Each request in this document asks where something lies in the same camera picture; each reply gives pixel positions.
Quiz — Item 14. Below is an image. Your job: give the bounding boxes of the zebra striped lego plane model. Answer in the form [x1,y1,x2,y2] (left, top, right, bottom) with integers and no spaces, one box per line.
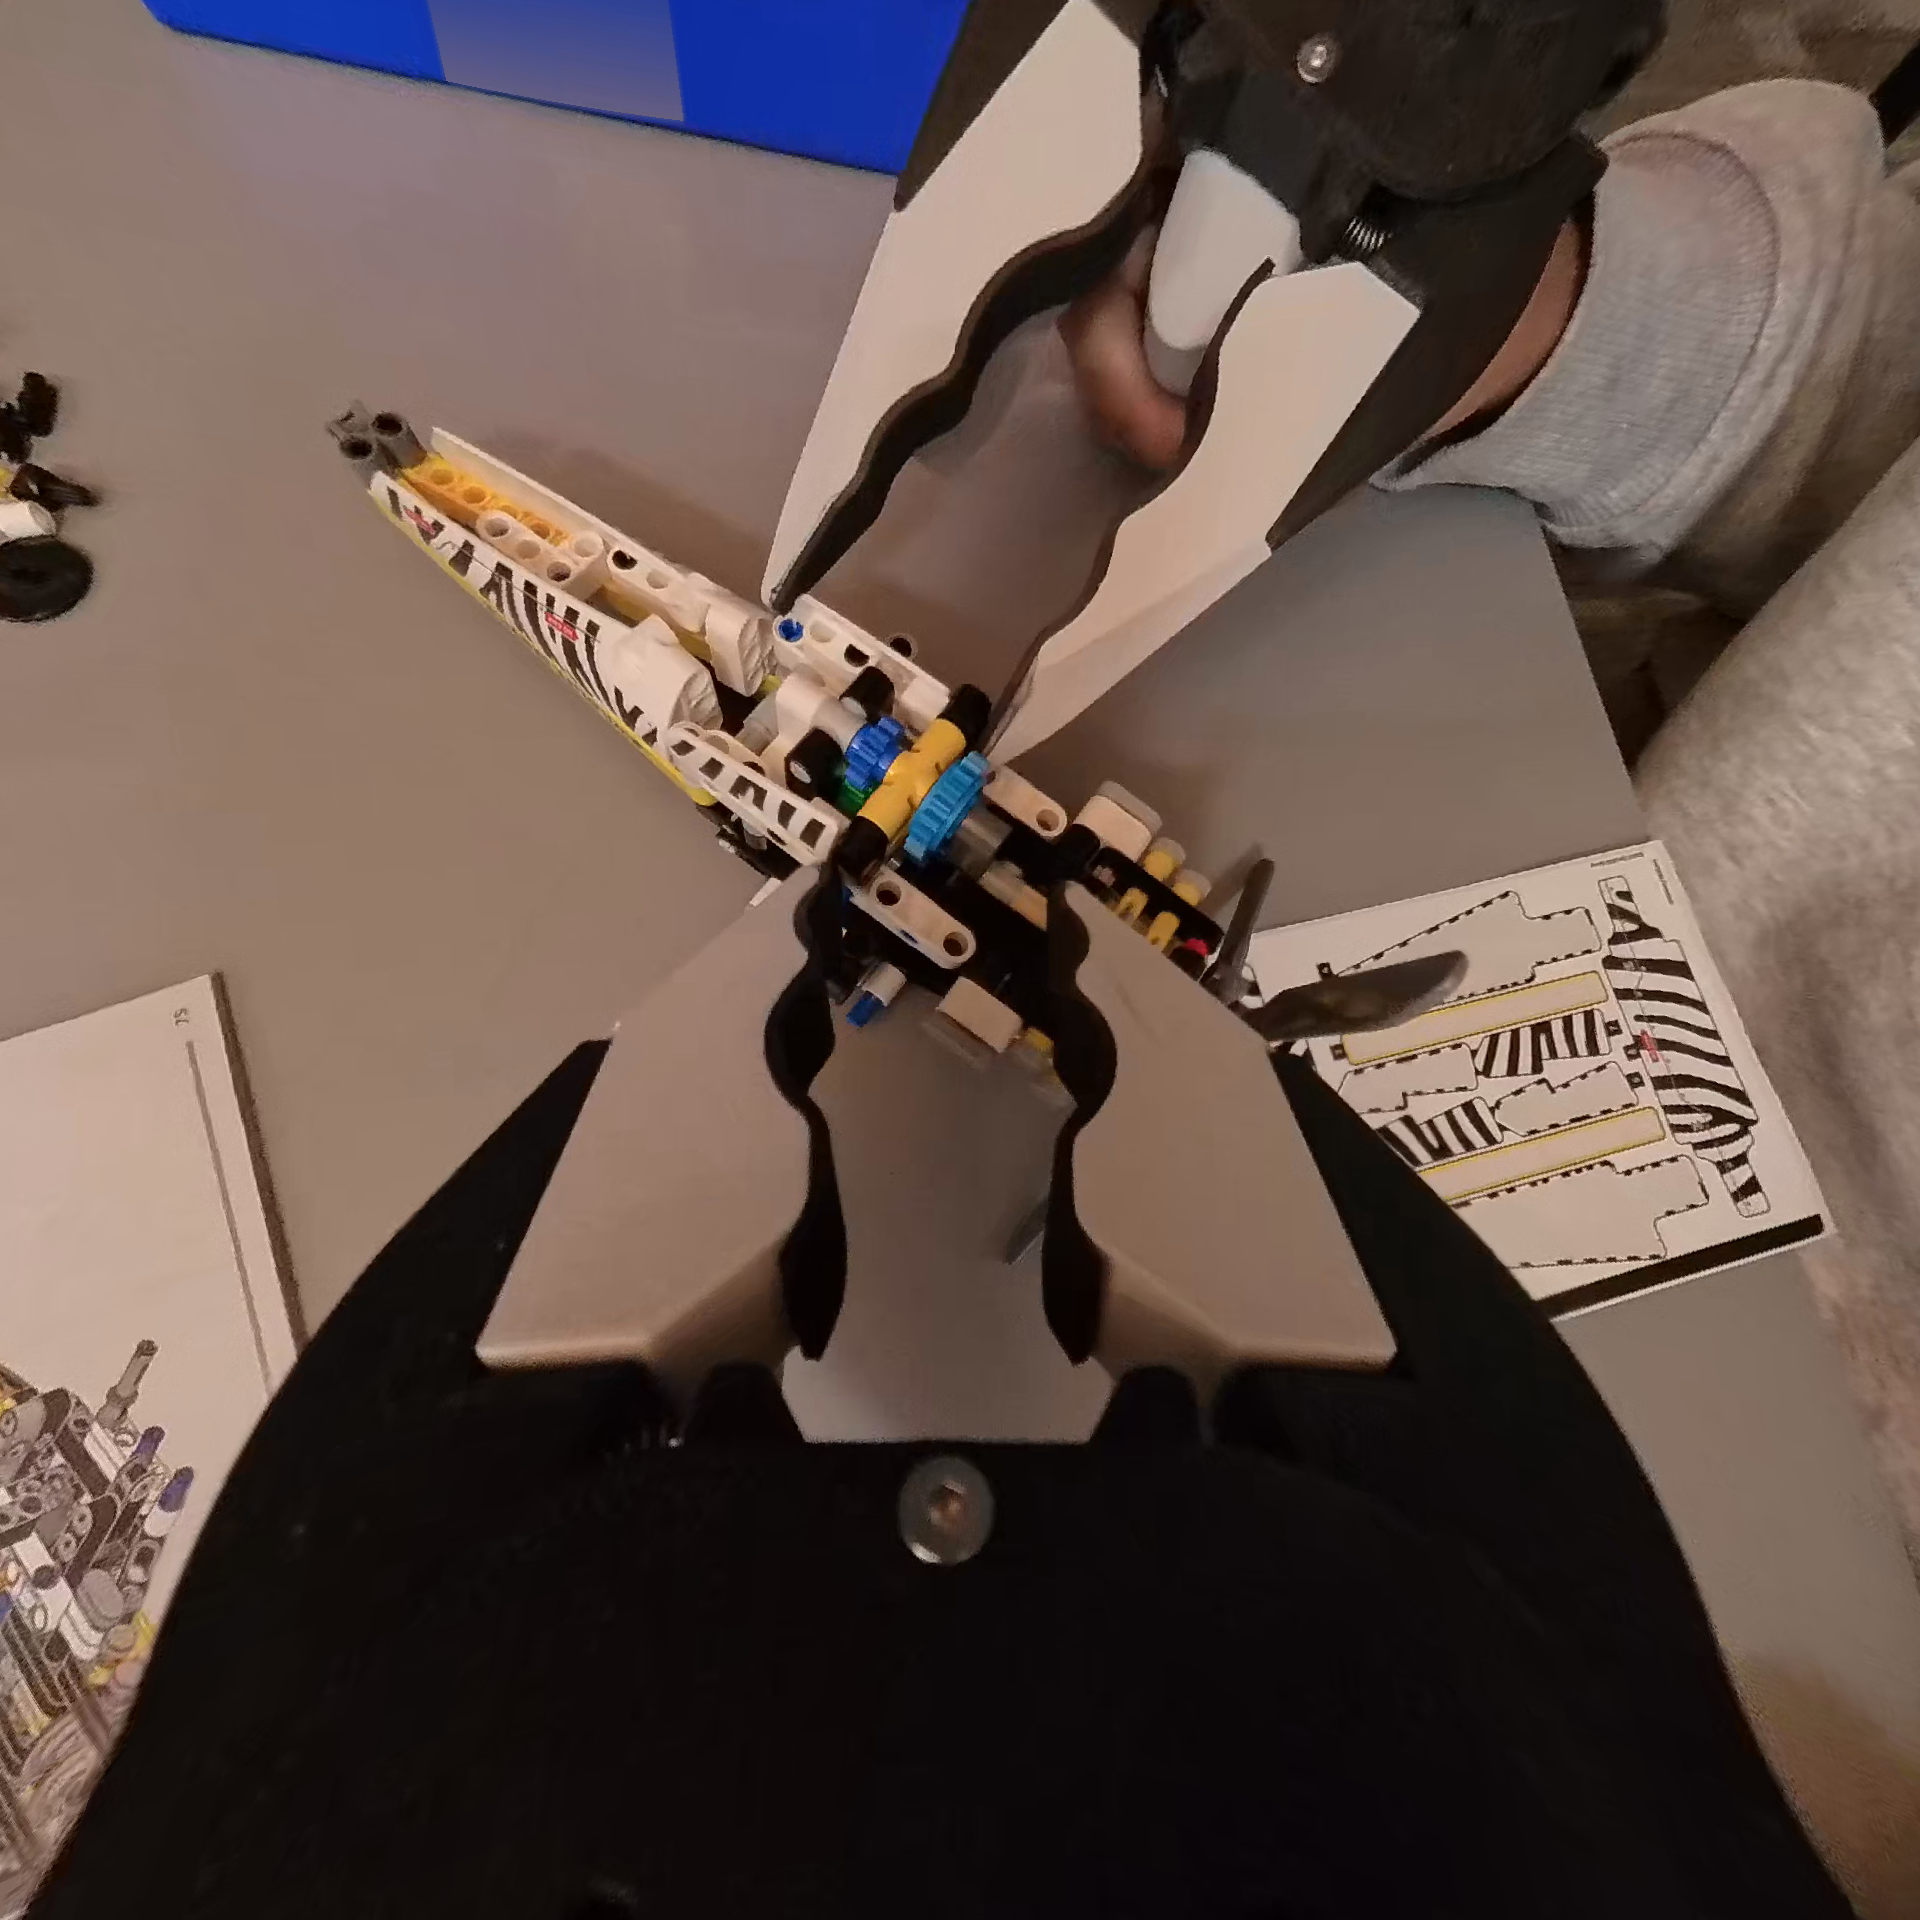
[326,402,1470,1263]

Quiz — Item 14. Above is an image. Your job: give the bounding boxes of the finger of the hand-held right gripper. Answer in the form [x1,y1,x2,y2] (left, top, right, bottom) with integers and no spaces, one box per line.
[978,259,1423,763]
[759,0,1174,618]

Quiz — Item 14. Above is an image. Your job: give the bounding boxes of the person's right hand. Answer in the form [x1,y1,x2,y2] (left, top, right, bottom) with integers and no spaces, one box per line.
[1062,264,1196,472]

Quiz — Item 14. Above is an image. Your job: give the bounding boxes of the person's grey clothing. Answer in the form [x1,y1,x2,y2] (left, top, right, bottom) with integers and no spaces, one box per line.
[1628,442,1920,1517]

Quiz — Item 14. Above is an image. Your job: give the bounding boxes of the blue box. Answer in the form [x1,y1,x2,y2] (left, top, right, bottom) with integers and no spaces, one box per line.
[142,0,975,175]

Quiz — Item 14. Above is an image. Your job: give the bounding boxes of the lego instruction booklet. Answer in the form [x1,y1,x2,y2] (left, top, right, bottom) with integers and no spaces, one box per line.
[0,971,308,1801]

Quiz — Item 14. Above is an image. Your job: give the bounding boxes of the zebra striped sticker sheet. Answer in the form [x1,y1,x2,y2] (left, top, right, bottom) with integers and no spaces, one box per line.
[1245,840,1835,1321]

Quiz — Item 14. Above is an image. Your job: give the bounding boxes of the loose small lego pieces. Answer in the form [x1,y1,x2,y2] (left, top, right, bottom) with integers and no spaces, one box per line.
[0,369,101,545]

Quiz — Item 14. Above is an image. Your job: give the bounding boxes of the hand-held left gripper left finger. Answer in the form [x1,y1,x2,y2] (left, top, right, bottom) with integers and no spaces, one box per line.
[473,872,858,1373]

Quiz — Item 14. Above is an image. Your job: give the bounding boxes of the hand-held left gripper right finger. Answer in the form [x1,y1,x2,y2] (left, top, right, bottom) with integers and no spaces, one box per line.
[1038,884,1407,1379]

